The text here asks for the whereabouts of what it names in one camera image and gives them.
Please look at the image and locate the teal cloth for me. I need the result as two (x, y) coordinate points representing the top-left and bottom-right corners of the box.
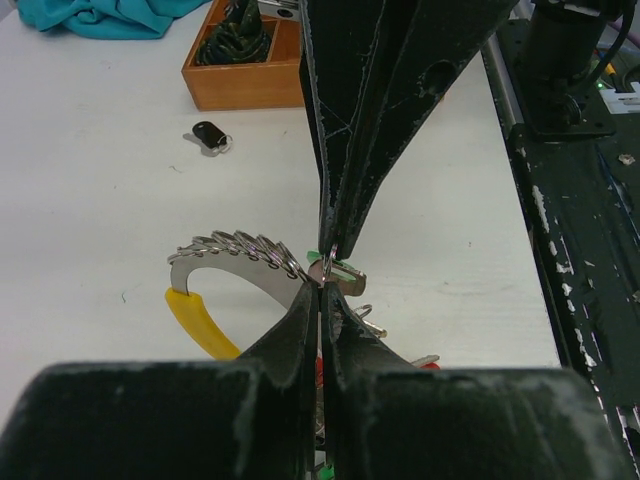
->
(16, 0), (206, 40)

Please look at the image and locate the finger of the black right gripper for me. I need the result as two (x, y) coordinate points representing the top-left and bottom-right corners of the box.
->
(300, 1), (415, 256)
(333, 1), (515, 259)

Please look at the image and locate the green key tag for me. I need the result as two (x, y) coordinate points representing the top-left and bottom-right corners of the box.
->
(306, 250), (367, 297)

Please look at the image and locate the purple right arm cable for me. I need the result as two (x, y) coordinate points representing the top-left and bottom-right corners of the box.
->
(584, 0), (640, 91)

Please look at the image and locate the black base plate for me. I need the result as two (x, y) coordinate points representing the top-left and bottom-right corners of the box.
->
(483, 19), (639, 457)

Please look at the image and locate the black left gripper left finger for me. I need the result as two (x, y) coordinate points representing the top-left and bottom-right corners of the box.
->
(1, 284), (319, 479)

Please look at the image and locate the metal keyring with coloured keys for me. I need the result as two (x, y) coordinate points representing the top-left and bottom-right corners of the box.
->
(167, 228), (453, 367)

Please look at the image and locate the black cable coil left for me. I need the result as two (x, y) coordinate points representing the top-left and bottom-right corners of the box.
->
(193, 0), (274, 67)

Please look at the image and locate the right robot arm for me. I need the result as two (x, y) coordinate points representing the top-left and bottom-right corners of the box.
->
(300, 1), (635, 259)

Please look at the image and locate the wooden compartment tray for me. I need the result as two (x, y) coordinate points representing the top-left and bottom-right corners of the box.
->
(182, 1), (304, 111)

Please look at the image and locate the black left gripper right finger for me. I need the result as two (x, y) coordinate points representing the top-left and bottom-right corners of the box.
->
(321, 284), (634, 479)

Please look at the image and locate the black key fob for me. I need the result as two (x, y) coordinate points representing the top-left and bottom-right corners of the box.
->
(183, 121), (233, 157)

